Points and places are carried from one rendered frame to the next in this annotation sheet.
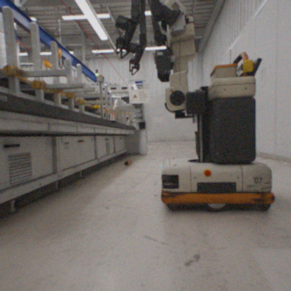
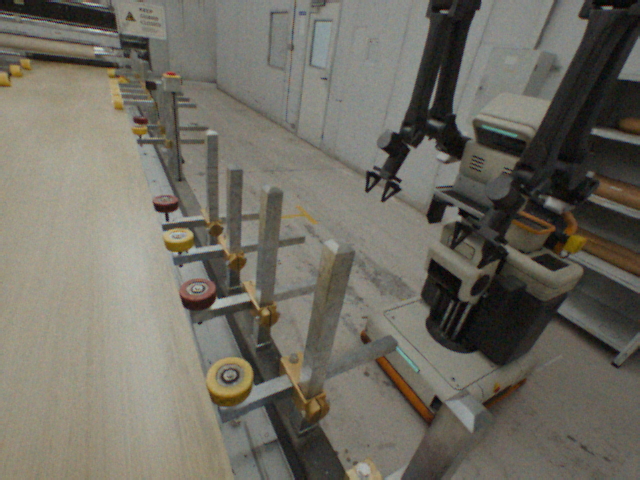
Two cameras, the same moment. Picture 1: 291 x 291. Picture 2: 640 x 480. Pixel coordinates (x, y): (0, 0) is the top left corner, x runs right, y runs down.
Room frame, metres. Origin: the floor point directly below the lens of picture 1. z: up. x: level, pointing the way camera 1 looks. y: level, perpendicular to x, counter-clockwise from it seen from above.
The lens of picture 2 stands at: (1.28, 0.94, 1.41)
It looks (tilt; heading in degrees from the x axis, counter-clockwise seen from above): 30 degrees down; 321
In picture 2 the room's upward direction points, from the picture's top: 10 degrees clockwise
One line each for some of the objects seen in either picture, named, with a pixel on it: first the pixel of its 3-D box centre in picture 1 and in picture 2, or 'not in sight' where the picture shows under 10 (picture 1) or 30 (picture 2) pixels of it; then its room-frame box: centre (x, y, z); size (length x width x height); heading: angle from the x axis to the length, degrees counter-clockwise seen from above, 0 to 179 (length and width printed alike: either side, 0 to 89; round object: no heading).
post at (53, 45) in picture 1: (55, 76); (265, 279); (1.82, 0.64, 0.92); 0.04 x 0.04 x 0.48; 86
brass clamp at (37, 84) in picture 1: (40, 86); (303, 386); (1.60, 0.66, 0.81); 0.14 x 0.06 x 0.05; 176
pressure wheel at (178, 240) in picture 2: not in sight; (179, 250); (2.12, 0.77, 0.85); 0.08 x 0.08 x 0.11
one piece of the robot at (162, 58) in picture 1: (164, 62); (469, 213); (1.80, -0.14, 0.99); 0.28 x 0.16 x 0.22; 175
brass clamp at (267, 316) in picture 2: (58, 90); (260, 302); (1.85, 0.64, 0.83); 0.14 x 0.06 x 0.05; 176
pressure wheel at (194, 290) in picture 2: not in sight; (198, 305); (1.87, 0.79, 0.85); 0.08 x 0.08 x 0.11
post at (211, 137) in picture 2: (80, 91); (212, 199); (2.32, 0.60, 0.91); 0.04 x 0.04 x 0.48; 86
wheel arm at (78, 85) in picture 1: (49, 86); (319, 372); (1.61, 0.61, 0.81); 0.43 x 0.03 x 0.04; 86
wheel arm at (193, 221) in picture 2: (87, 103); (223, 219); (2.36, 0.55, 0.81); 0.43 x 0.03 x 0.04; 86
